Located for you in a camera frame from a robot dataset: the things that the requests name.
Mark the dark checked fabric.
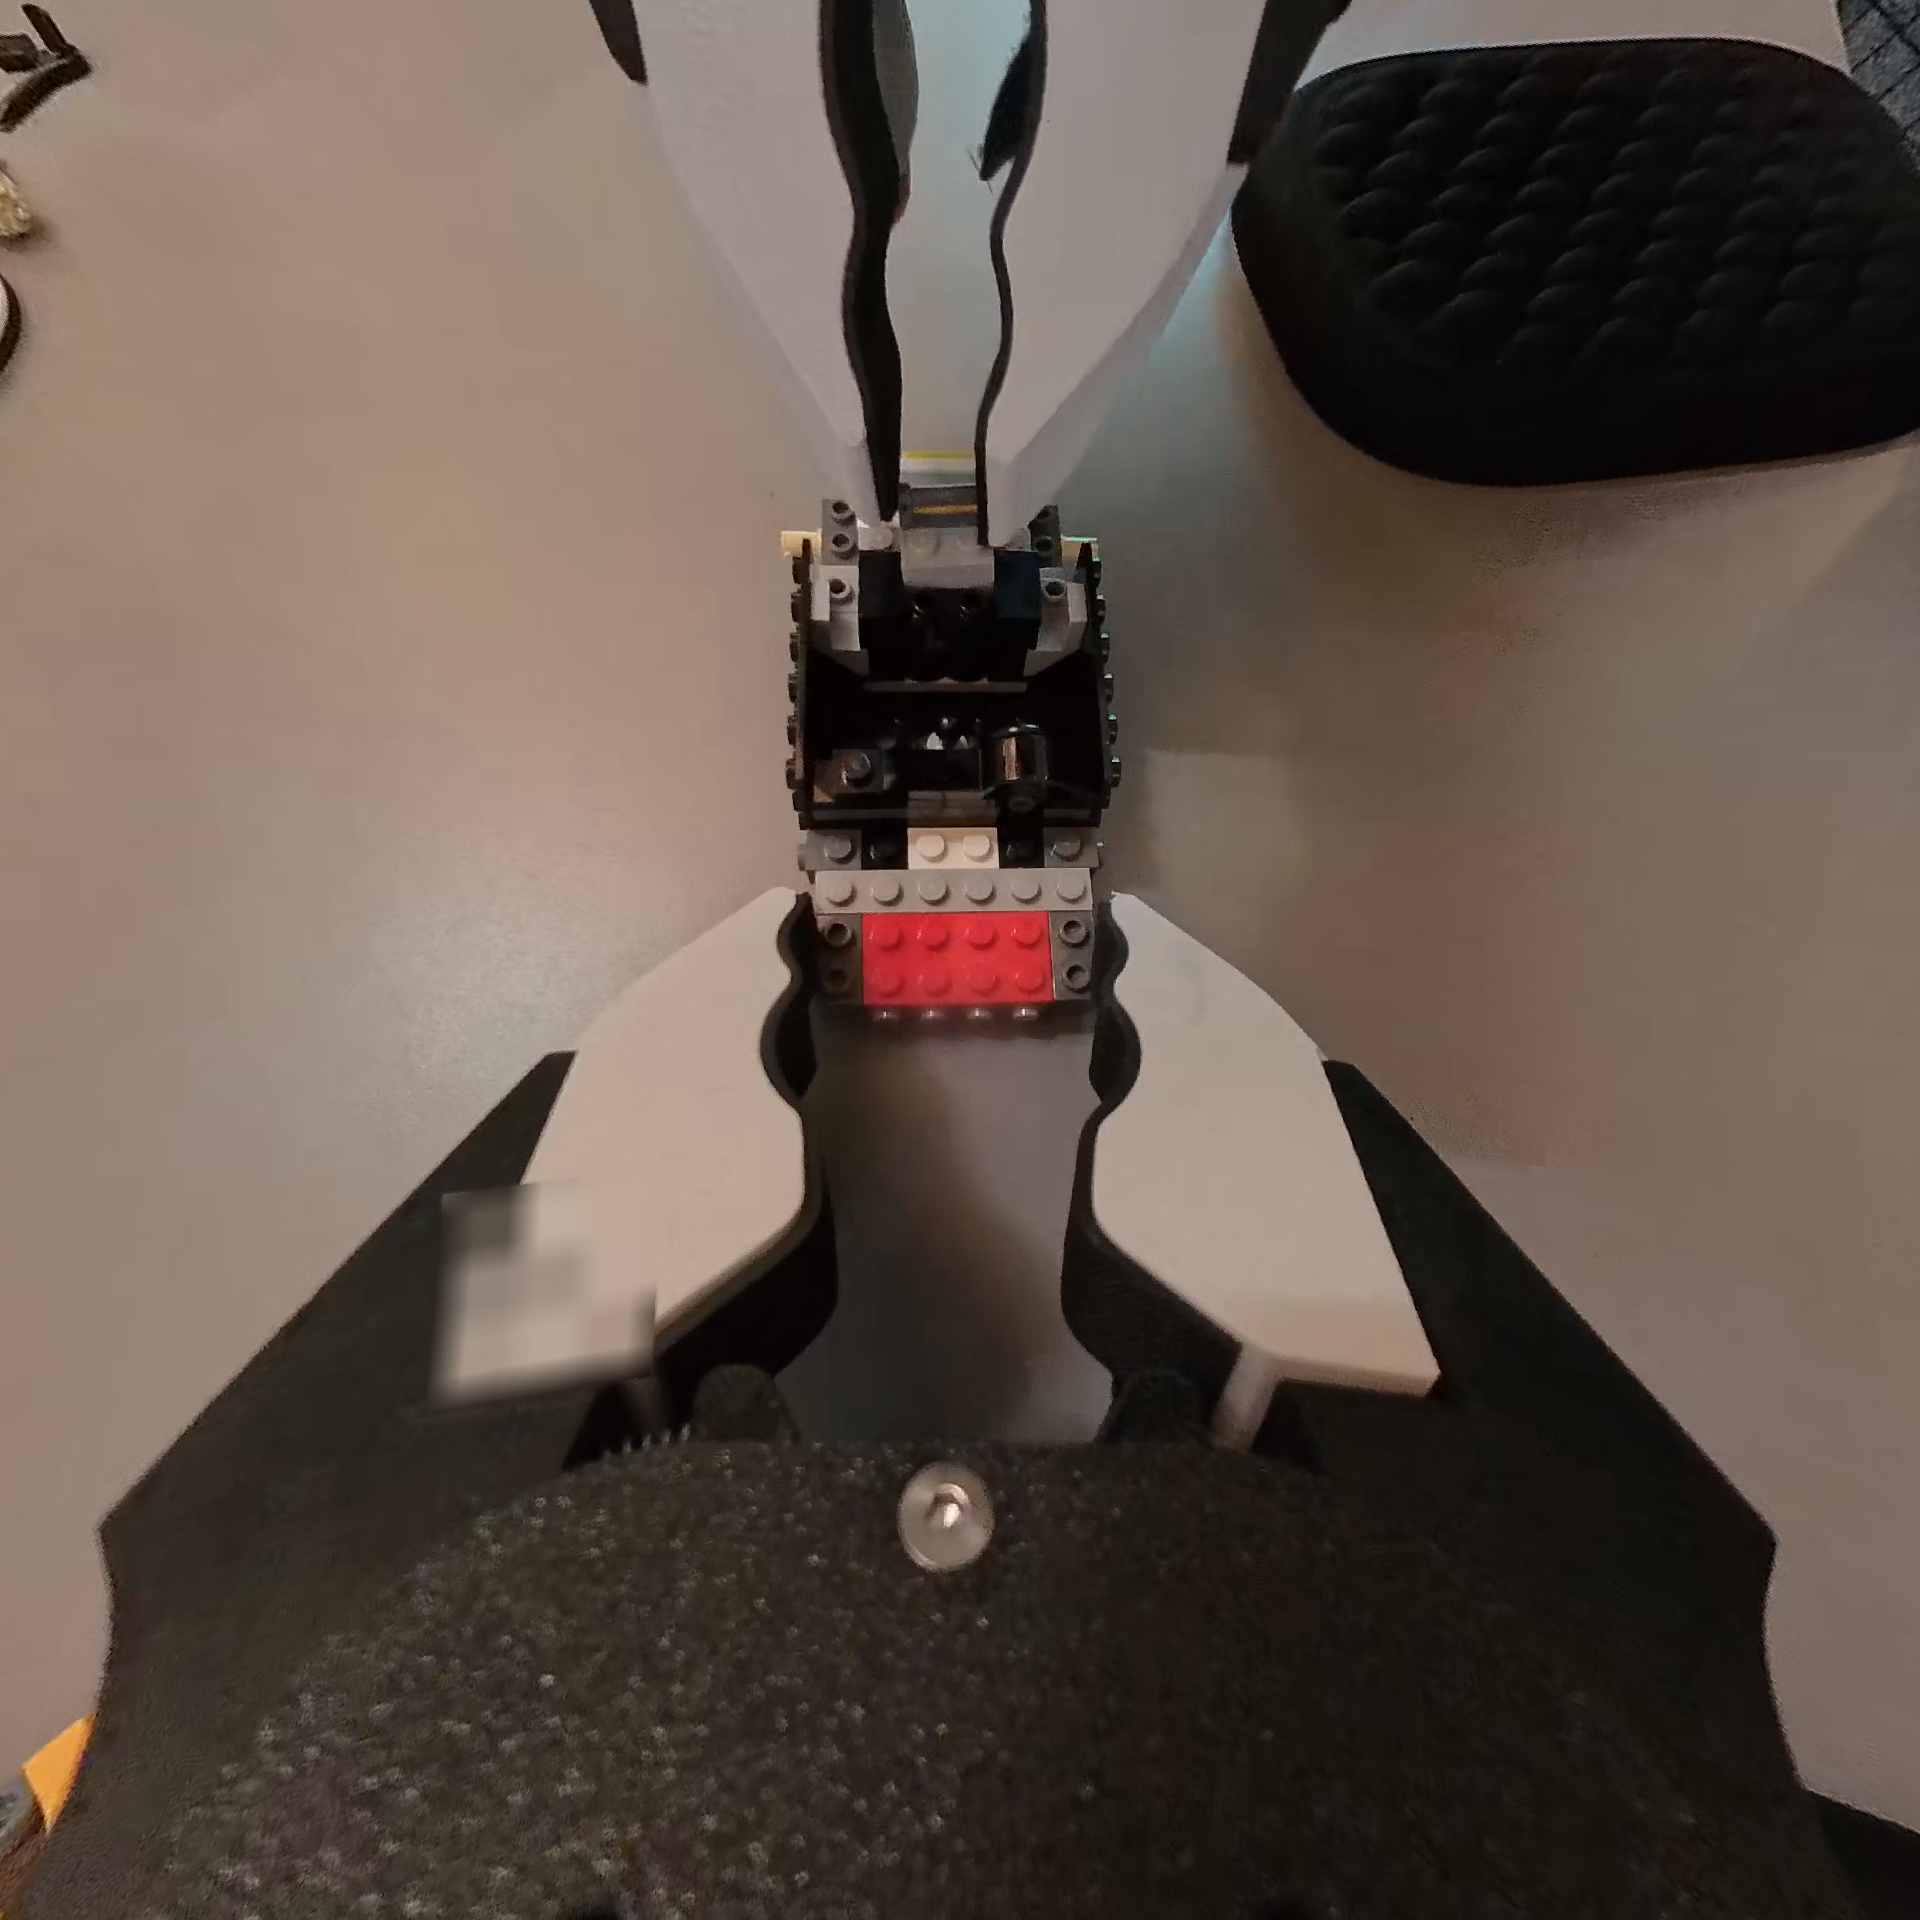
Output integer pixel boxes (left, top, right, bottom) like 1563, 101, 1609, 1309
1837, 0, 1920, 125

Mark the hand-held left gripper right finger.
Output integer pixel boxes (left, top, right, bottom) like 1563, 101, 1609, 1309
1057, 892, 1445, 1452

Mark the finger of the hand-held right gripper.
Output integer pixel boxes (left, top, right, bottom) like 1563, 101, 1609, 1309
637, 0, 912, 523
970, 0, 1273, 515

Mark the grey desk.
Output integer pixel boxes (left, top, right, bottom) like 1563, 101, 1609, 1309
0, 0, 1920, 1920

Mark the black bar brick piece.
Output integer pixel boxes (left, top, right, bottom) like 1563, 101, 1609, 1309
0, 53, 96, 135

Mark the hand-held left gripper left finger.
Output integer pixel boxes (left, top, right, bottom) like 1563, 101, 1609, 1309
515, 884, 829, 1370

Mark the pile of orange black bricks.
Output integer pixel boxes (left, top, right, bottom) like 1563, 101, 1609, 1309
18, 1714, 101, 1835

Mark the black toy brick vehicle model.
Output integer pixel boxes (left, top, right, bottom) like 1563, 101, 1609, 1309
779, 495, 1119, 1038

